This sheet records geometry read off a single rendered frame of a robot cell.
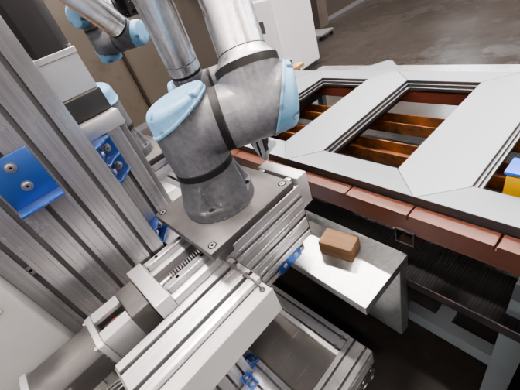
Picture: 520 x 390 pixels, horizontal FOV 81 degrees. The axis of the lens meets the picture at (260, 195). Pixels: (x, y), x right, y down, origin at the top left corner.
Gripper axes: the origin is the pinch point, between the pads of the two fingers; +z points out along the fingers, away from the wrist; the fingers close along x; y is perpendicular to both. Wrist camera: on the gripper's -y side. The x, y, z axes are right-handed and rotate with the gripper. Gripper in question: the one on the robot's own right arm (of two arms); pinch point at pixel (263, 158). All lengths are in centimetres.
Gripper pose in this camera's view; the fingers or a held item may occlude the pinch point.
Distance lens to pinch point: 100.1
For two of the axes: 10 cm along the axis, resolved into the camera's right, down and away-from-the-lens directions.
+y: 7.1, -5.8, 4.0
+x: -6.4, -3.0, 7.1
